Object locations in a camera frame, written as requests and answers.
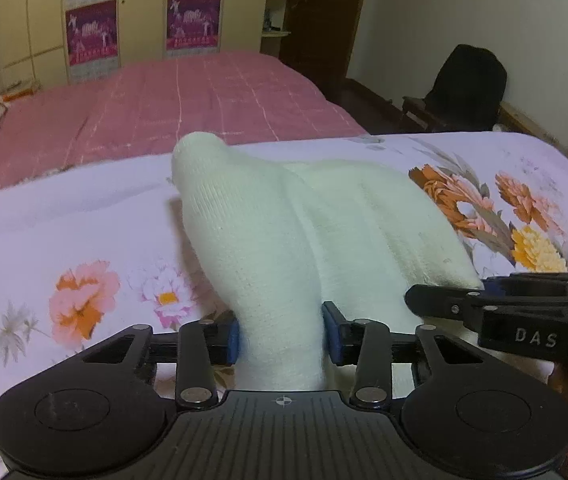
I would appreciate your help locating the wooden chair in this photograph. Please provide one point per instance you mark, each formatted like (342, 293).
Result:
(416, 110)

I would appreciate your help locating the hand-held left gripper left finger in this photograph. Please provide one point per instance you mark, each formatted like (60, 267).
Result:
(232, 342)

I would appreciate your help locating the white knit garment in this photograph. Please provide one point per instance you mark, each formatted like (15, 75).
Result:
(284, 240)

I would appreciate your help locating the cream corner shelf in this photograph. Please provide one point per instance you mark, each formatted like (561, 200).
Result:
(279, 35)

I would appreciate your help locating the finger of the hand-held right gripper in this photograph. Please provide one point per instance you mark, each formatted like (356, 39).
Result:
(438, 302)
(543, 282)

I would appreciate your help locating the floral printed blanket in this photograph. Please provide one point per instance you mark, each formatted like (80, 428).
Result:
(64, 220)

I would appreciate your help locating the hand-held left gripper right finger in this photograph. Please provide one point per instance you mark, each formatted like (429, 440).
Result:
(333, 335)

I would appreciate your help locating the pink checked bedspread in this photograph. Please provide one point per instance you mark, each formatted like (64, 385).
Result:
(164, 100)

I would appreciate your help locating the black backpack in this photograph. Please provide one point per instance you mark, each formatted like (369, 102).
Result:
(468, 85)

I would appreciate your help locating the purple wall poster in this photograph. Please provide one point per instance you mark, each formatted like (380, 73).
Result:
(194, 20)
(91, 32)

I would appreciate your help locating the cream wardrobe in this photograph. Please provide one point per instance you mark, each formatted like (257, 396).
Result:
(39, 10)

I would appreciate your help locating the dark brown door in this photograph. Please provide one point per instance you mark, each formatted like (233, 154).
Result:
(324, 15)

